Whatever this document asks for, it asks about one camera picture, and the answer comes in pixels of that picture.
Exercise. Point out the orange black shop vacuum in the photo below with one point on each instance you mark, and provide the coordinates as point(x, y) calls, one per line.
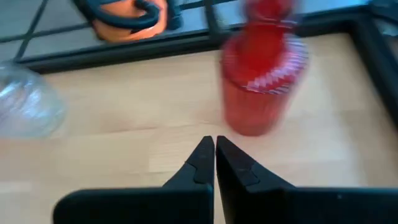
point(124, 31)

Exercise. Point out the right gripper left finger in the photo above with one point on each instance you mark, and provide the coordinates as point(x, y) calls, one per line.
point(186, 205)

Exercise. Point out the red ribbed wide-mouth vase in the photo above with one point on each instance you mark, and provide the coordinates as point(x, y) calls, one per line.
point(258, 109)

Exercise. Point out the clear bell-shaped glass vase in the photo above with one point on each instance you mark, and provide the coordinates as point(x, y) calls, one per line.
point(28, 102)

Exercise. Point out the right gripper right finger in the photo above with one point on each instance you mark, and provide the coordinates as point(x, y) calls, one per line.
point(280, 205)

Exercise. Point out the black table frame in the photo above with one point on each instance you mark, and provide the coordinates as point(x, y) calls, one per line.
point(140, 51)

